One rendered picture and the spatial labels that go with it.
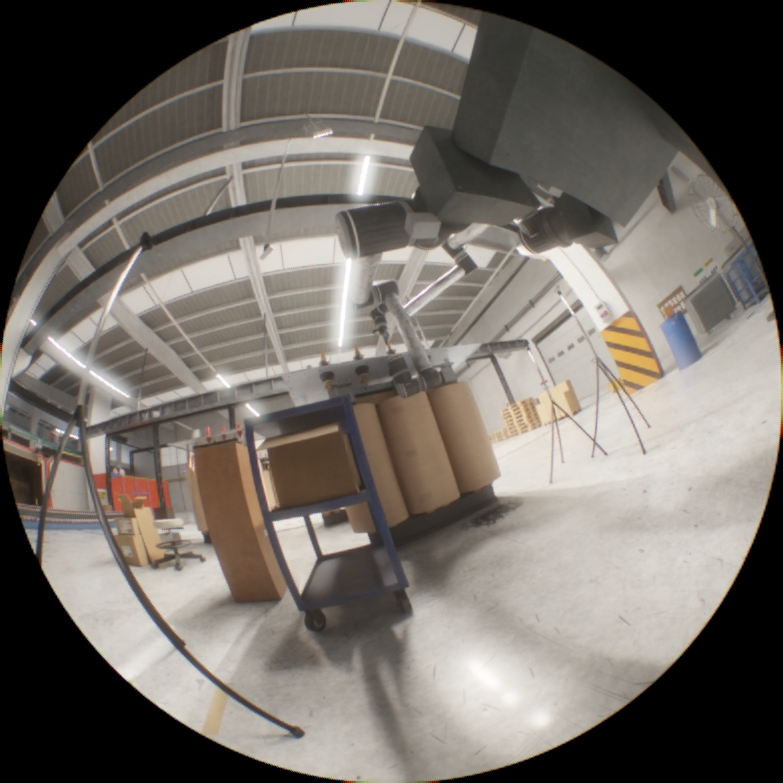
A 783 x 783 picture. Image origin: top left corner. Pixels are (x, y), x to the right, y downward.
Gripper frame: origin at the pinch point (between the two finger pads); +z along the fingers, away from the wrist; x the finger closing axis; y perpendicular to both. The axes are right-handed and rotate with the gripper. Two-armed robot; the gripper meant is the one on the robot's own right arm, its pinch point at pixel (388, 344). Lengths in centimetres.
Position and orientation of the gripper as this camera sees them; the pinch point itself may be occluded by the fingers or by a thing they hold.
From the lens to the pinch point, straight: 193.5
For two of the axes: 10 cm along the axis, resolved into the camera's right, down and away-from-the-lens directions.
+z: 2.9, 9.1, -2.9
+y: 8.9, -3.7, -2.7
